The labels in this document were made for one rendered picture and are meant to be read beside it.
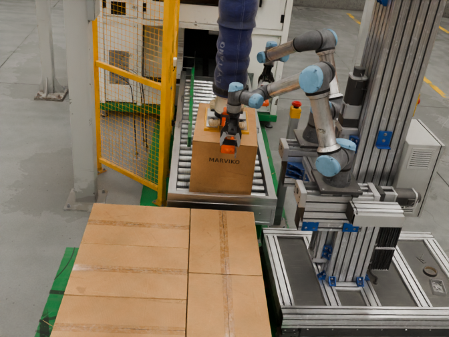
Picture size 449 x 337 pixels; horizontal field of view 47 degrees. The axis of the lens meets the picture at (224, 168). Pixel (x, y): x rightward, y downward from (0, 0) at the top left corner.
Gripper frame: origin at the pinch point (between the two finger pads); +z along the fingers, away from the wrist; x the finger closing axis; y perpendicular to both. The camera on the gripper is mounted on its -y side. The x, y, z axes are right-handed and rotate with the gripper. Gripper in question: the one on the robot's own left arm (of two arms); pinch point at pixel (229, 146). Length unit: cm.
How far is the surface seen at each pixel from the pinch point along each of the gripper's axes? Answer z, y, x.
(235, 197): 48, 22, -9
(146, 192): 109, 112, 59
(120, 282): 54, -56, 50
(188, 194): 48, 21, 21
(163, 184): 90, 96, 44
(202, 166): 31.1, 28.5, 13.8
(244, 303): 53, -64, -12
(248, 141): 13.2, 33.6, -13.0
